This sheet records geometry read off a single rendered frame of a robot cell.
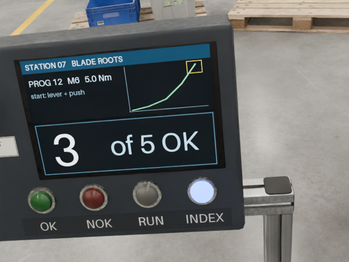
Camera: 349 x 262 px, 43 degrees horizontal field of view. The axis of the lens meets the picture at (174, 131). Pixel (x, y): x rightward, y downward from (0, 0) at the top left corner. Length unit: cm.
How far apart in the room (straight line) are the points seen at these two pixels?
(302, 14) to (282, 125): 137
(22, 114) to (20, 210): 10
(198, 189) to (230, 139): 5
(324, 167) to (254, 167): 33
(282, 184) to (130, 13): 326
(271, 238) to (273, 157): 176
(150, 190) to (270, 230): 18
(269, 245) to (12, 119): 32
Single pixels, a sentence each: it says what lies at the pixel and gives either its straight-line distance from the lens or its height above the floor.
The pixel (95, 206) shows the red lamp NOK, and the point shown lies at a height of 111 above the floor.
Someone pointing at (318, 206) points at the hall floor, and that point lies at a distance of 203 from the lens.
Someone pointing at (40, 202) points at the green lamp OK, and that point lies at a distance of 43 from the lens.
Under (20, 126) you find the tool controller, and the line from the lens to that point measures 42.
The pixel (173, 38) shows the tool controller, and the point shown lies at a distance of 36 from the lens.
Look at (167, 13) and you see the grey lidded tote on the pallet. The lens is 369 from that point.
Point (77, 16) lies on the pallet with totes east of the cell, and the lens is 434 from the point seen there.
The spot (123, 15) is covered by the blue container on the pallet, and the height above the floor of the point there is 27.
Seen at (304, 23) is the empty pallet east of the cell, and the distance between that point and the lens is 370.
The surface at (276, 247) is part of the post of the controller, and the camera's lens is 56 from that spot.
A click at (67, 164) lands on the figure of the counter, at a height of 115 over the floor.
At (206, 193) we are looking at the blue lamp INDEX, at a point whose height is 112.
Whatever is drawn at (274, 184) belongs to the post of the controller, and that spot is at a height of 106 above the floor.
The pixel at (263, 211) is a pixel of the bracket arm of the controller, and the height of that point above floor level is 103.
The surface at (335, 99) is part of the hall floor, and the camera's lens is 279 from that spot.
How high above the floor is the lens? 138
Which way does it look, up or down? 33 degrees down
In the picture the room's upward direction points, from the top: 8 degrees counter-clockwise
